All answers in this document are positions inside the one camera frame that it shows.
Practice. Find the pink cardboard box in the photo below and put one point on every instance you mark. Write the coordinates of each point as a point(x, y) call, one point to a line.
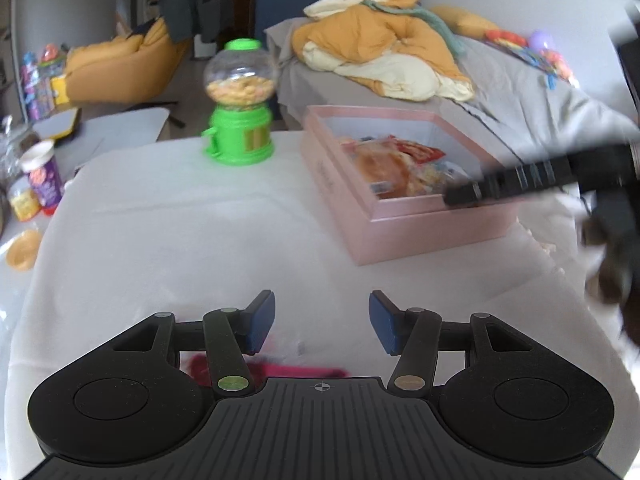
point(415, 230)

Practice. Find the grey low table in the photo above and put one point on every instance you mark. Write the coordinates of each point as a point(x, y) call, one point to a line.
point(125, 130)

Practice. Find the grey bed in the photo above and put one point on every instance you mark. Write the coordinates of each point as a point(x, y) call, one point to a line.
point(530, 110)

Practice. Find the colourful bottles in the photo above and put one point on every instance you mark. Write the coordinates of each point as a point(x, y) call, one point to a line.
point(40, 80)

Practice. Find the yellow pillow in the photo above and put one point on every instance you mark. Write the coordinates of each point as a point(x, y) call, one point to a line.
point(465, 20)

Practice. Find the glass jar with lid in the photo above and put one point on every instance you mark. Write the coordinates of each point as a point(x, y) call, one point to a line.
point(15, 152)

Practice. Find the colourful toys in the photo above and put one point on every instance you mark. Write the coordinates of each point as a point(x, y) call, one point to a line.
point(535, 55)

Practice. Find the dark blue cabinet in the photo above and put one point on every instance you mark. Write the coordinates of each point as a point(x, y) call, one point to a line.
point(280, 0)

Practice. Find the yellow cracker packet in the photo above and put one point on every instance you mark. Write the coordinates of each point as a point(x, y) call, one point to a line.
point(429, 180)

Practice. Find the orange and cream duvet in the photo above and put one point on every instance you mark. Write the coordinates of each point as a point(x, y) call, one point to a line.
point(380, 40)

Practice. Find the yellow and red snack packet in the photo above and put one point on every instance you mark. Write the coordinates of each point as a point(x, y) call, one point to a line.
point(420, 151)

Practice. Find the yellow beanbag chair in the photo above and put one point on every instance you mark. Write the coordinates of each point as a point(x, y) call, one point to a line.
point(120, 65)

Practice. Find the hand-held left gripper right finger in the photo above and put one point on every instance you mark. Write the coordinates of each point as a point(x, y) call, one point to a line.
point(382, 321)

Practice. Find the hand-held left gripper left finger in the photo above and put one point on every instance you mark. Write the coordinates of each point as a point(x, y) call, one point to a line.
point(261, 321)

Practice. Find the small yellow jar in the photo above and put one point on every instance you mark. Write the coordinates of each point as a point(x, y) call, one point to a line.
point(25, 202)

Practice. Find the green gumball machine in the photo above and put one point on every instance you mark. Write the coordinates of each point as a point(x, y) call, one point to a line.
point(240, 130)

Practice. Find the white tablecloth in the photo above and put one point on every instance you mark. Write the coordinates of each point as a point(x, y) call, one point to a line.
point(175, 240)

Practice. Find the purple label cup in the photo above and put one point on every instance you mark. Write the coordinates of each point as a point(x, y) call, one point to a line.
point(45, 180)

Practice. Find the round rice cracker packet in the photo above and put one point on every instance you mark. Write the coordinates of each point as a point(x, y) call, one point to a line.
point(382, 165)

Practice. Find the yellow edged book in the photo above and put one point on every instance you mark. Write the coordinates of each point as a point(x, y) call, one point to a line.
point(60, 125)

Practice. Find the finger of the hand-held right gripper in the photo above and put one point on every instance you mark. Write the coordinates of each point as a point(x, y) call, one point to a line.
point(515, 179)

